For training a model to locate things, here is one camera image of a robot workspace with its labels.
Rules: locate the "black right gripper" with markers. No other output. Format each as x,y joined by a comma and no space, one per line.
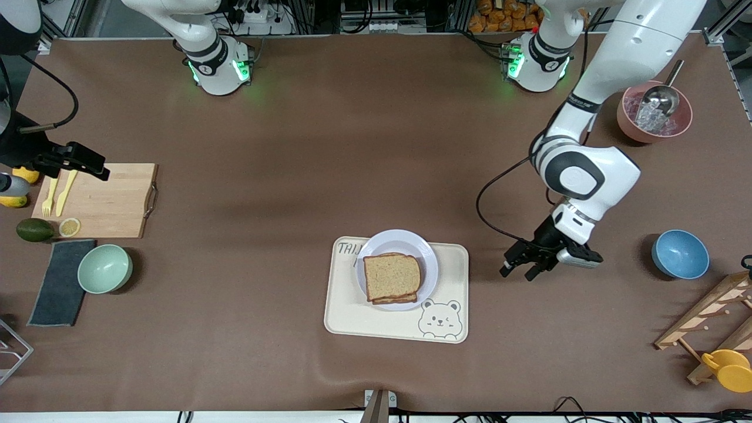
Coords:
22,150

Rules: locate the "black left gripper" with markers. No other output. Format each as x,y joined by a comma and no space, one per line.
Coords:
544,237

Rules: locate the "white round plate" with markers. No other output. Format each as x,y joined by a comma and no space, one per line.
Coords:
405,241

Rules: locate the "plain brown bread slice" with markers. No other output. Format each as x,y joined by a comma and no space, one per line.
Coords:
390,276

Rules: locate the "cream bear print tray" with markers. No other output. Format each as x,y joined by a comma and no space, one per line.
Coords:
352,323

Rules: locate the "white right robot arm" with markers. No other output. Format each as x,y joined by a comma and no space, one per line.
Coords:
217,70

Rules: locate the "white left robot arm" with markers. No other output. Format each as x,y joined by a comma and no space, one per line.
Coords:
611,176

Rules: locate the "yellow plastic knife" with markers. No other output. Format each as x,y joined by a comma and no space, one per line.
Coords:
63,197

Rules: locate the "round yellow lemon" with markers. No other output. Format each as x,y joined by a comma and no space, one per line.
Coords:
26,175

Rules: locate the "yellow plastic fork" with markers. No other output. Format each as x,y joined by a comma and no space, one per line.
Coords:
48,202

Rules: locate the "wooden cutting board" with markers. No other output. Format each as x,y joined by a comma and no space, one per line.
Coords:
111,200

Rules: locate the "lemon slice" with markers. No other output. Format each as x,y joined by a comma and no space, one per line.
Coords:
69,227

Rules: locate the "oval yellow lemon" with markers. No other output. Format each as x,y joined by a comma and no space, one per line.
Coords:
12,202

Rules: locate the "green avocado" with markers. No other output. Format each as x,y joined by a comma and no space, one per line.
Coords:
34,230

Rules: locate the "mint green bowl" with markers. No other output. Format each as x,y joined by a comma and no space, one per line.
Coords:
104,269

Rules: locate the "grey cloth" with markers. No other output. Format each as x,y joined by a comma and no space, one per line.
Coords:
59,288

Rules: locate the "blue bowl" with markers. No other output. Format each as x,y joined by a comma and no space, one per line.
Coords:
681,255

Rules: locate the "pink bowl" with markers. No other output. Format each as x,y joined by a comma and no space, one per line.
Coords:
628,126

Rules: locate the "wooden cup rack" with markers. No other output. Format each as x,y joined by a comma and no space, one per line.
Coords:
699,320

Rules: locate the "clear ice cubes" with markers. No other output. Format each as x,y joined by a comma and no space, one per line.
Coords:
649,122

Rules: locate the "metal table clamp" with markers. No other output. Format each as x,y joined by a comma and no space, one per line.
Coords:
377,405

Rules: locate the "metal scoop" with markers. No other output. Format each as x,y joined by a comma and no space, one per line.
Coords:
661,98

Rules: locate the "yellow cup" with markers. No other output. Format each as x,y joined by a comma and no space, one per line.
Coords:
734,373

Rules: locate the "white power strip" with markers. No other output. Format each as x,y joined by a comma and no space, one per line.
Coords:
258,16

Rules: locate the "orange snack pile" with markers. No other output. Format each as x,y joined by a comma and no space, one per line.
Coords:
493,17

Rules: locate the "grey power strip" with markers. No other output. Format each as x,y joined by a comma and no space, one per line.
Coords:
376,26

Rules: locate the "aluminium frame strut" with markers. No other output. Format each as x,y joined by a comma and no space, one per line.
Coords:
717,36

